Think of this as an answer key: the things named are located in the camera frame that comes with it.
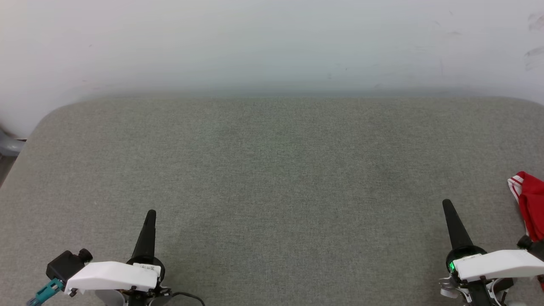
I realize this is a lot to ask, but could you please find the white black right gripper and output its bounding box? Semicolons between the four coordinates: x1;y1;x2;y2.
439;198;544;306

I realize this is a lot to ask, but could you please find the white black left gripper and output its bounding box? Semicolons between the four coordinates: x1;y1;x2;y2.
64;209;171;306

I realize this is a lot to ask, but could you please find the red white basketball jersey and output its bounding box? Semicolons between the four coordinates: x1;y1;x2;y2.
507;171;544;292

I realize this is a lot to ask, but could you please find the grey fabric sofa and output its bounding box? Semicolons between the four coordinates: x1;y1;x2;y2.
0;96;544;306

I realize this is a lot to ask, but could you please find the grey rounded object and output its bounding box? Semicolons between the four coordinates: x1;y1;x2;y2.
0;127;27;157

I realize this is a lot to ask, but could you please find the black thin cable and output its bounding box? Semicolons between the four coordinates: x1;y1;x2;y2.
168;292;205;306

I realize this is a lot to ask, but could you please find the teal left camera connector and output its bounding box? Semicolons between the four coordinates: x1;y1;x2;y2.
26;278;64;306

